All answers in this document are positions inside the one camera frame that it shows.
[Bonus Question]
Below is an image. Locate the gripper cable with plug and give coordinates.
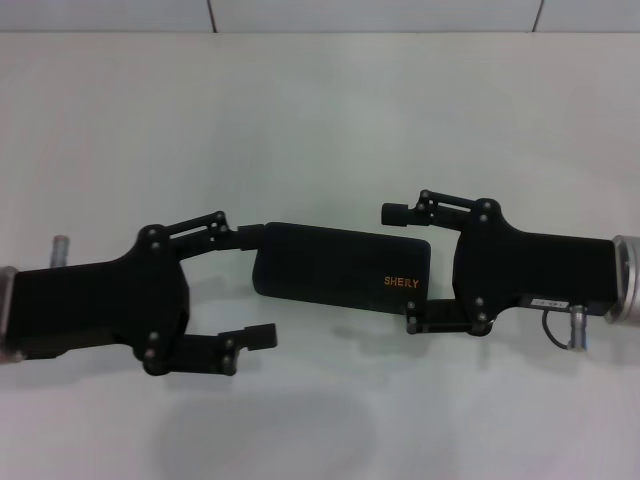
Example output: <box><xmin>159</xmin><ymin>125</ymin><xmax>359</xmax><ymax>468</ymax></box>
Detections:
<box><xmin>50</xmin><ymin>233</ymin><xmax>72</xmax><ymax>272</ymax></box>
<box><xmin>541</xmin><ymin>303</ymin><xmax>592</xmax><ymax>354</ymax></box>

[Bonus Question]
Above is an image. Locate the black glasses case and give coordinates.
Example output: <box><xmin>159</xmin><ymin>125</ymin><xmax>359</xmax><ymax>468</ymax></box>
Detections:
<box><xmin>251</xmin><ymin>221</ymin><xmax>432</xmax><ymax>317</ymax></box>

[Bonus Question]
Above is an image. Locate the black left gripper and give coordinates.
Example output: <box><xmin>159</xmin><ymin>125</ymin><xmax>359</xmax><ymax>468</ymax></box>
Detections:
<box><xmin>12</xmin><ymin>209</ymin><xmax>279</xmax><ymax>377</ymax></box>

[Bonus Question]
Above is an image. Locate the left gripper cable with plug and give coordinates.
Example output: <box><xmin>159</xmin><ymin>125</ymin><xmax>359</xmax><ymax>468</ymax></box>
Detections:
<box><xmin>50</xmin><ymin>233</ymin><xmax>72</xmax><ymax>272</ymax></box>

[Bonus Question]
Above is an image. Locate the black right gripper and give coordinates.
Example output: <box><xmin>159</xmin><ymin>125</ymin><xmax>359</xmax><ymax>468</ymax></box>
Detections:
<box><xmin>380</xmin><ymin>188</ymin><xmax>618</xmax><ymax>338</ymax></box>

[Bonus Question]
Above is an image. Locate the right gripper cable with plug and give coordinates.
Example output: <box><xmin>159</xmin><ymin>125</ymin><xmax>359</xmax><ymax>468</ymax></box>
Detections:
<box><xmin>541</xmin><ymin>303</ymin><xmax>592</xmax><ymax>354</ymax></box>

